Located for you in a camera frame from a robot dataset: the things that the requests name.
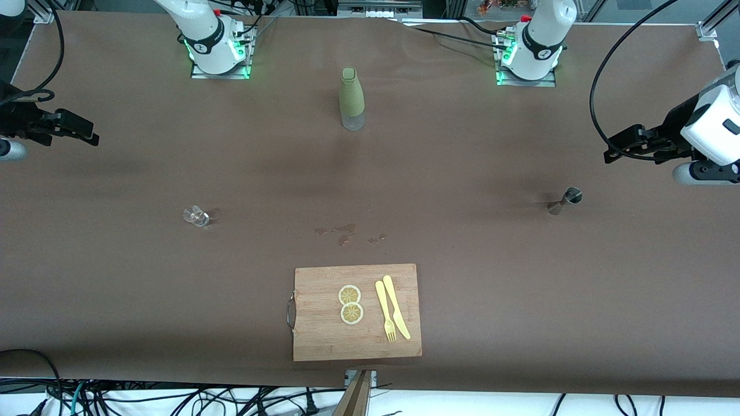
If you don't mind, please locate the black looped floor cable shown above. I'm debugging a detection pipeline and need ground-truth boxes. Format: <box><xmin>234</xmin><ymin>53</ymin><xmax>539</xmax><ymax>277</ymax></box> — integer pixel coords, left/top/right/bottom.
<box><xmin>0</xmin><ymin>348</ymin><xmax>63</xmax><ymax>416</ymax></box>

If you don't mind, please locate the clear glass shaker cup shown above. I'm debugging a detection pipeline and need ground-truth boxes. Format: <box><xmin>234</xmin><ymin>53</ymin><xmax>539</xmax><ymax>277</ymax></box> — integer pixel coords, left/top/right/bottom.
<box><xmin>183</xmin><ymin>205</ymin><xmax>210</xmax><ymax>228</ymax></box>

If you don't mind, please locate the aluminium frame profile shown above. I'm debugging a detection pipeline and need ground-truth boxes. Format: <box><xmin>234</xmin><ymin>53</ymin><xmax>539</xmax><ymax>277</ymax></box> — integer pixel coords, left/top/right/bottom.
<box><xmin>696</xmin><ymin>0</ymin><xmax>740</xmax><ymax>42</ymax></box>
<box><xmin>32</xmin><ymin>0</ymin><xmax>57</xmax><ymax>25</ymax></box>

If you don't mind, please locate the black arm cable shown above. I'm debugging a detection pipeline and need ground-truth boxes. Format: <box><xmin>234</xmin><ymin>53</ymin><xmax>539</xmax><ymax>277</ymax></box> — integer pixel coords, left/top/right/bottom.
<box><xmin>589</xmin><ymin>0</ymin><xmax>678</xmax><ymax>158</ymax></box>
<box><xmin>0</xmin><ymin>0</ymin><xmax>65</xmax><ymax>106</ymax></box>

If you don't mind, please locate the brown table cover mat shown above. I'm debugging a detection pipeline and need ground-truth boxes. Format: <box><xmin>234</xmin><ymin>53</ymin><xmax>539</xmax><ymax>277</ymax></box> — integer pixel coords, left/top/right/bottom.
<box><xmin>0</xmin><ymin>10</ymin><xmax>740</xmax><ymax>399</ymax></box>

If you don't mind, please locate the wooden post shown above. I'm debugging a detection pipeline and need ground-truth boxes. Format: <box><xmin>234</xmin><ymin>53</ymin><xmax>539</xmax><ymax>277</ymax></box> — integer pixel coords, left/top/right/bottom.
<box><xmin>334</xmin><ymin>370</ymin><xmax>374</xmax><ymax>416</ymax></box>

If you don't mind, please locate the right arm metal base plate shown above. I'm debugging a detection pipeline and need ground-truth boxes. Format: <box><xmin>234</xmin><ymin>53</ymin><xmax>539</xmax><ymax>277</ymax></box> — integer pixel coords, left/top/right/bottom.
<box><xmin>190</xmin><ymin>26</ymin><xmax>253</xmax><ymax>80</ymax></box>

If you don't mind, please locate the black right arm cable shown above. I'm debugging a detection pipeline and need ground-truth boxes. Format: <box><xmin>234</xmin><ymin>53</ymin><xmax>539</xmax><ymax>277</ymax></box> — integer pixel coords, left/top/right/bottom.
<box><xmin>0</xmin><ymin>0</ymin><xmax>65</xmax><ymax>106</ymax></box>

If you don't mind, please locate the yellow plastic knife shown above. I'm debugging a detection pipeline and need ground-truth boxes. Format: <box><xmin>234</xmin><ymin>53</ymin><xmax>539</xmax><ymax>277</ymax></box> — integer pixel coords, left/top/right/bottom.
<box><xmin>382</xmin><ymin>275</ymin><xmax>412</xmax><ymax>340</ymax></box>

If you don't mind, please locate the yellow plastic fork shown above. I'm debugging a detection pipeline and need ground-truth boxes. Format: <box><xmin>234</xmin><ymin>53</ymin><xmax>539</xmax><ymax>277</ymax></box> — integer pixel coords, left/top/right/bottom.
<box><xmin>375</xmin><ymin>280</ymin><xmax>398</xmax><ymax>343</ymax></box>

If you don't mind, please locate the small metal bracket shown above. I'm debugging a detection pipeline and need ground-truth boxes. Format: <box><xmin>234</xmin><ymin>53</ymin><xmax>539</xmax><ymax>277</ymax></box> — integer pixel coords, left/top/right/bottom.
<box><xmin>345</xmin><ymin>369</ymin><xmax>378</xmax><ymax>389</ymax></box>

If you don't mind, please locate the green sleeved glass bottle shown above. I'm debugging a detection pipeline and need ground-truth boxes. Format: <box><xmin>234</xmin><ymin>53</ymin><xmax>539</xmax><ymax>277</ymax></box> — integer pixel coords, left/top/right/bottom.
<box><xmin>339</xmin><ymin>67</ymin><xmax>366</xmax><ymax>131</ymax></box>

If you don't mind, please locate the grey power strip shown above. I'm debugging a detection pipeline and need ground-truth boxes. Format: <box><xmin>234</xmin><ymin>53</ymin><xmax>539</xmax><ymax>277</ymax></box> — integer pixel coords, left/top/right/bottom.
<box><xmin>338</xmin><ymin>0</ymin><xmax>424</xmax><ymax>19</ymax></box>

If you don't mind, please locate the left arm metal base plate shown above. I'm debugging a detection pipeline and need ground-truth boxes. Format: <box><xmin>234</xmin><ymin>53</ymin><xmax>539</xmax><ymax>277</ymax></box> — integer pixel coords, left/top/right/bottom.
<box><xmin>495</xmin><ymin>32</ymin><xmax>557</xmax><ymax>88</ymax></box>

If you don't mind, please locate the steel jigger measuring cup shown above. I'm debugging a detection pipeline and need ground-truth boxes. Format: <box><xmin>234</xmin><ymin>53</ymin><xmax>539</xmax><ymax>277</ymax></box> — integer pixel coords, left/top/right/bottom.
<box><xmin>547</xmin><ymin>187</ymin><xmax>583</xmax><ymax>216</ymax></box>

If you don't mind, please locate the long black table cable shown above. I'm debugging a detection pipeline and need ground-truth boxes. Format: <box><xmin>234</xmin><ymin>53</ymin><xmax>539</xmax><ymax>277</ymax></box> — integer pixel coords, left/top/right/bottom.
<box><xmin>404</xmin><ymin>23</ymin><xmax>510</xmax><ymax>54</ymax></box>

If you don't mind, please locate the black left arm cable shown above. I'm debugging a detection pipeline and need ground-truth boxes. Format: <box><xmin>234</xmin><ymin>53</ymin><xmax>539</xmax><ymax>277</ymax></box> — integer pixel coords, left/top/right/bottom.
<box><xmin>589</xmin><ymin>0</ymin><xmax>678</xmax><ymax>158</ymax></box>

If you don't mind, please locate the short black table cable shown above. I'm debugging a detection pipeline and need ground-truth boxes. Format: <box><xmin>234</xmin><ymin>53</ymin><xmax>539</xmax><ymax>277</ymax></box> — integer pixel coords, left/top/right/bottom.
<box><xmin>458</xmin><ymin>16</ymin><xmax>505</xmax><ymax>36</ymax></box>

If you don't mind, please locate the wooden cutting board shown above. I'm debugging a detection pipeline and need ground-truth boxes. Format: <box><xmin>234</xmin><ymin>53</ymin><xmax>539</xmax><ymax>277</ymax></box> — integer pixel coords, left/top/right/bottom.
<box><xmin>287</xmin><ymin>263</ymin><xmax>423</xmax><ymax>362</ymax></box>

